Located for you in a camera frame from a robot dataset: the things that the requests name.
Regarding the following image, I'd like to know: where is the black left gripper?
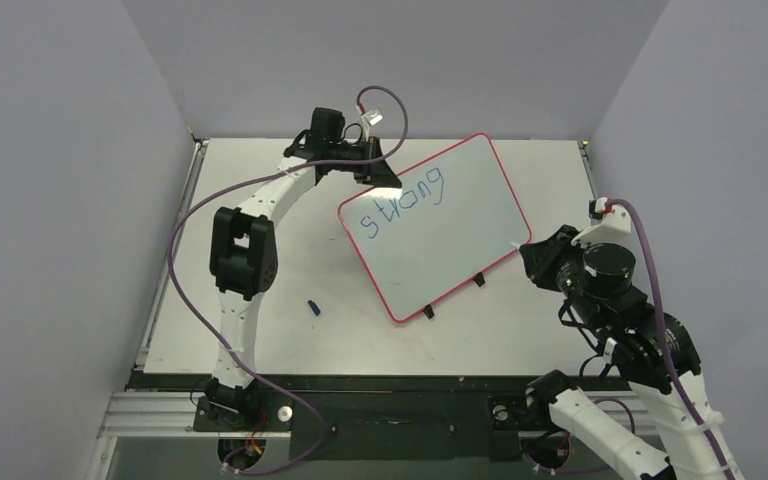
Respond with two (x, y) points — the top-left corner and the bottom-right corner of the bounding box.
(330, 138), (402, 191)

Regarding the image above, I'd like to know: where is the pink framed whiteboard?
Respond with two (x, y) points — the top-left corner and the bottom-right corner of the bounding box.
(337, 133), (532, 323)

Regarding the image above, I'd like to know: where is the blue marker cap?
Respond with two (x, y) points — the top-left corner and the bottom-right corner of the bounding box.
(307, 300), (321, 316)

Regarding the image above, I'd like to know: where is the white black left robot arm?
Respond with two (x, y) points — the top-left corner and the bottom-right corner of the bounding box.
(205, 107), (401, 430)

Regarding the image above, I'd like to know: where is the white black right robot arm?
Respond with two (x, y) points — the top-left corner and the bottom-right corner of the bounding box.
(519, 225), (742, 479)

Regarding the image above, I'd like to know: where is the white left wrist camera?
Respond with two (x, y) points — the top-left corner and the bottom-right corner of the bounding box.
(358, 109), (383, 141)

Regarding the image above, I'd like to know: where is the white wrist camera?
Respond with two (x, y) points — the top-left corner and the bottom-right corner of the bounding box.
(571, 197), (632, 248)
(358, 109), (383, 141)

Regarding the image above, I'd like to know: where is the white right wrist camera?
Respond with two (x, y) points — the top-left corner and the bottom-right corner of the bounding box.
(571, 197), (632, 248)

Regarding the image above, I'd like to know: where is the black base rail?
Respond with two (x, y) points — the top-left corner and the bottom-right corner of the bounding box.
(125, 370), (657, 463)

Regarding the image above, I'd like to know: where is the aluminium frame rail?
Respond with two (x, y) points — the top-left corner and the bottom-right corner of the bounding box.
(98, 391), (656, 439)

